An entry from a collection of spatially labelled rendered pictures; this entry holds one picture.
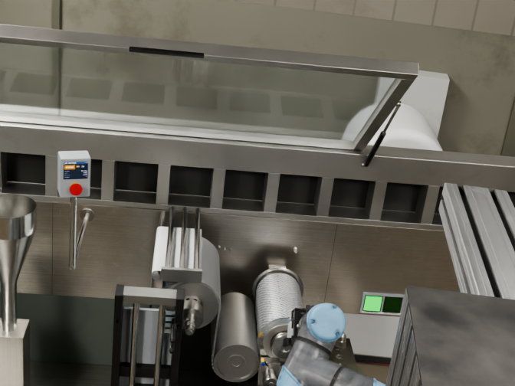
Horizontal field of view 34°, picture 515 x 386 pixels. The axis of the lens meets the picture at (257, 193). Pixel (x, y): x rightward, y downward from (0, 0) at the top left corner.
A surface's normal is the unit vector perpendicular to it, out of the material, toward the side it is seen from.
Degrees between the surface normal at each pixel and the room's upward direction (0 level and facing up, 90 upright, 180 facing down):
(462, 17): 90
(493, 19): 90
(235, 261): 90
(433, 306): 0
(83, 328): 90
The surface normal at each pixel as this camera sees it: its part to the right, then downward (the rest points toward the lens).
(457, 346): 0.11, -0.91
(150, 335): 0.05, 0.42
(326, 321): 0.11, -0.26
